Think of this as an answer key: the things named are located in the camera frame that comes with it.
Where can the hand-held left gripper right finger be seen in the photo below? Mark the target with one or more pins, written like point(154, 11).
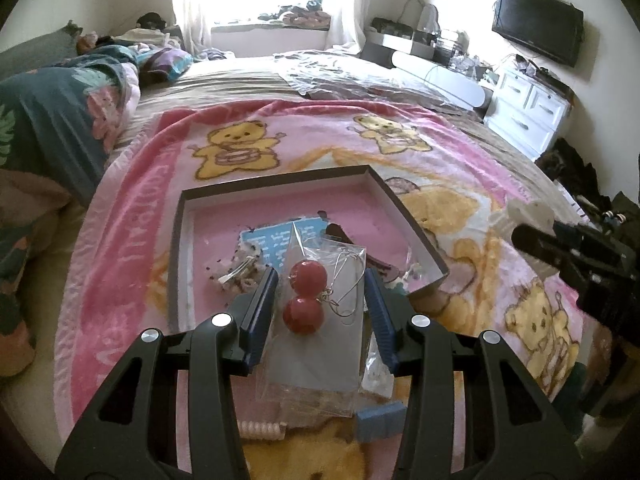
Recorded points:
point(377, 310)

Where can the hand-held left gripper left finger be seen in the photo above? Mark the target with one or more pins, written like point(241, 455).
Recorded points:
point(260, 305)

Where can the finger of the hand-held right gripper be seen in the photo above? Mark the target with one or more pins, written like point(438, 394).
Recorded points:
point(530, 242)

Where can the red ball earrings packet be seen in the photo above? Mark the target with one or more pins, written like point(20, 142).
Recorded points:
point(302, 275)

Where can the grey cardboard box pink inside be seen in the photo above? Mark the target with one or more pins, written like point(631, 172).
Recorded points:
point(225, 220)

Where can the small clear jewelry packet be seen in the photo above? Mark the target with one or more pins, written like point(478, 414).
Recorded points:
point(375, 375)

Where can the silver hair clip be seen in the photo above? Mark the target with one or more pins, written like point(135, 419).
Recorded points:
point(232, 275)

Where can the blue printed card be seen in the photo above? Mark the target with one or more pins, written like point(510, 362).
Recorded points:
point(265, 242)

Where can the dark clothes pile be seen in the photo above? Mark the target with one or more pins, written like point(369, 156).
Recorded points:
point(570, 165)

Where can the pink bear printed blanket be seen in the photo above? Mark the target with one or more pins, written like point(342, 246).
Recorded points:
point(150, 240)

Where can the white drawer dresser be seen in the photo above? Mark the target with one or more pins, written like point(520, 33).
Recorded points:
point(520, 105)

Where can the white curved bed footboard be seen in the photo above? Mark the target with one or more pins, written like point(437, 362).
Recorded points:
point(445, 77)

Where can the brown striped bed sheet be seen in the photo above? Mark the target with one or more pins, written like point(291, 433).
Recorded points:
point(225, 80)

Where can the clear plastic sheet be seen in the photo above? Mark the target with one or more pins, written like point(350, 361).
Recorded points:
point(350, 75)

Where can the purple pillow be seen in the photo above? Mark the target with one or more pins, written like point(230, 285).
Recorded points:
point(165, 62)

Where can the dark floral quilt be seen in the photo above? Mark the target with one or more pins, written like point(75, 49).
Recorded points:
point(50, 110)

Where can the clothes on window sill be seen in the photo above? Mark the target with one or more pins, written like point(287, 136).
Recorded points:
point(300, 15)

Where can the white curtain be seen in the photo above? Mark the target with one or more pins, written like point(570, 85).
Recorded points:
point(200, 10)
point(347, 5)

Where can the black wall television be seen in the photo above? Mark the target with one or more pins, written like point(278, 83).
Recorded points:
point(537, 22)

